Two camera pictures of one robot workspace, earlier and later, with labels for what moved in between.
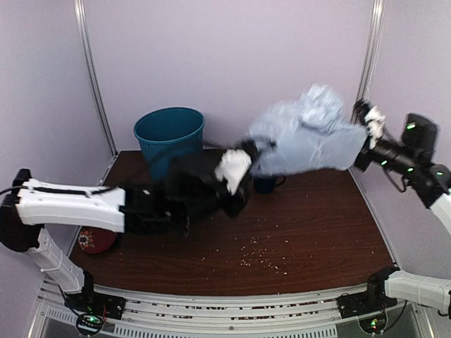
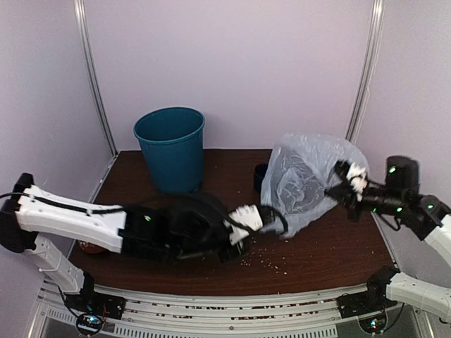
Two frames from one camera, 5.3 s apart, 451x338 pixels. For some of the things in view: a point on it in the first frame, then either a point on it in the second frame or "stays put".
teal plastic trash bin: x=168 y=133 stays put
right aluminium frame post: x=371 y=53 stays put
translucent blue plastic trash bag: x=308 y=133 -> x=297 y=173
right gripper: x=363 y=160 -> x=348 y=195
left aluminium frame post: x=79 y=14 stays put
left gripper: x=236 y=209 -> x=237 y=253
